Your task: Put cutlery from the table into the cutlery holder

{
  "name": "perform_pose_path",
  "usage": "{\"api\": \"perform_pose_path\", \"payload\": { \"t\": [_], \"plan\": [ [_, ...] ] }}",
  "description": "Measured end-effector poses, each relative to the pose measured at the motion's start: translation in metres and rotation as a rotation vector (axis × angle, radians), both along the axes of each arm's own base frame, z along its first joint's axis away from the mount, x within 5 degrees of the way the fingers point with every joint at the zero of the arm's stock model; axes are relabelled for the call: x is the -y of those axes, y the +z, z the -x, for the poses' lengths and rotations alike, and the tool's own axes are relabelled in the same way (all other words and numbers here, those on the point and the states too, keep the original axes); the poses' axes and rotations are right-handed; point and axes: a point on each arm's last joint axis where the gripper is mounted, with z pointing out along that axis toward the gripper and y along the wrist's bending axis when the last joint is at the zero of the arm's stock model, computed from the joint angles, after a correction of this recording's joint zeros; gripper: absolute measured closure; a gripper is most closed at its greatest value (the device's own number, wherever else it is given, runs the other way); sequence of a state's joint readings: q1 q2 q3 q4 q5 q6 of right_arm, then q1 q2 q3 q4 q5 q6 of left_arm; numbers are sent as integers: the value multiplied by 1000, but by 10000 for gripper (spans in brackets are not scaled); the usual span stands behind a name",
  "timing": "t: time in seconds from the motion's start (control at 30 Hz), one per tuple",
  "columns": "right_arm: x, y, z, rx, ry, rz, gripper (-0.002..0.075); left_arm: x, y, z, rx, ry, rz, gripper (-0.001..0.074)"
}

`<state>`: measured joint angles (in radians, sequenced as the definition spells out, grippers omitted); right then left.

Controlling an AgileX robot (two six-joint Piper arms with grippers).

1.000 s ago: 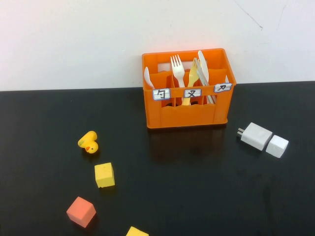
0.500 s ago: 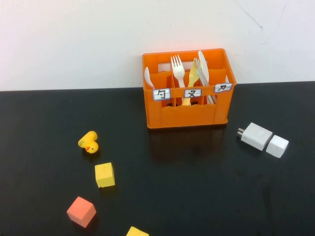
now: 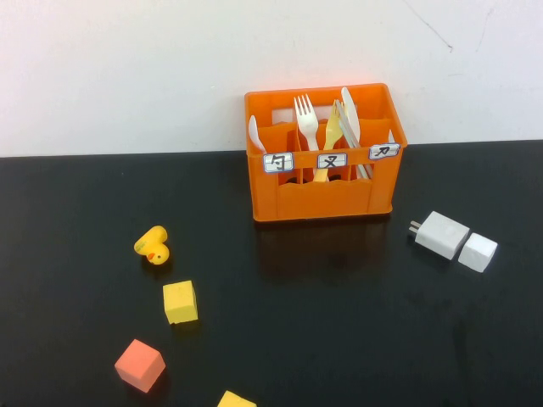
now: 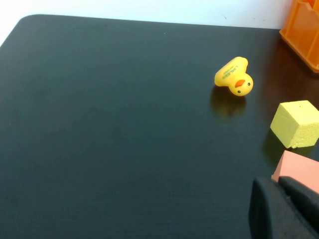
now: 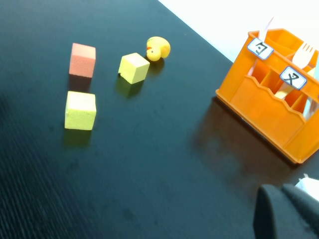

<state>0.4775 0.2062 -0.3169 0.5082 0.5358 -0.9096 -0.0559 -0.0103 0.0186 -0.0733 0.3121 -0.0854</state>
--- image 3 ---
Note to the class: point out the white plastic spoon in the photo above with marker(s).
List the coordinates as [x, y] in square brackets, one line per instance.
[253, 131]

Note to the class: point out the orange plastic cutlery holder crate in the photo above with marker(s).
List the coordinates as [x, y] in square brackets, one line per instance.
[331, 203]

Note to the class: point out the paper label spoon character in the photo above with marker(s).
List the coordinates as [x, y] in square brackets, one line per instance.
[278, 162]

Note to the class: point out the paper label fork character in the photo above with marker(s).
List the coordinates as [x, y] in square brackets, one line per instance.
[332, 160]

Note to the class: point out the white plastic fork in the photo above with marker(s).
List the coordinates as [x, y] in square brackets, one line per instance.
[306, 123]

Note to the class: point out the yellow plastic fork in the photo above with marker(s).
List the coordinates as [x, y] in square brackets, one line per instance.
[333, 131]

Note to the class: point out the grey plastic knife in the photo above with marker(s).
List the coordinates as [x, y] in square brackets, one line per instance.
[365, 169]

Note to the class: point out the yellow rubber duck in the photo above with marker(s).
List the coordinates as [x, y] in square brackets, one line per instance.
[155, 243]

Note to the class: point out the white plastic knife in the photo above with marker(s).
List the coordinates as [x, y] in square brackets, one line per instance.
[348, 106]

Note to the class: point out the paper label knife character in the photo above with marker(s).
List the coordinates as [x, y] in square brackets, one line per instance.
[384, 151]

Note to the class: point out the yellow foam cube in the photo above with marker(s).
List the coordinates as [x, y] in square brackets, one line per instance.
[235, 400]
[180, 303]

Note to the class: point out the white power adapter plug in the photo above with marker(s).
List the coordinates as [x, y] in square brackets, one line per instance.
[441, 235]

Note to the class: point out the orange foam cube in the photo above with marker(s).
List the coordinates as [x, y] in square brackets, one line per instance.
[138, 364]

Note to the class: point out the white foam cube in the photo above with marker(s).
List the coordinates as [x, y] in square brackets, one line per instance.
[477, 252]

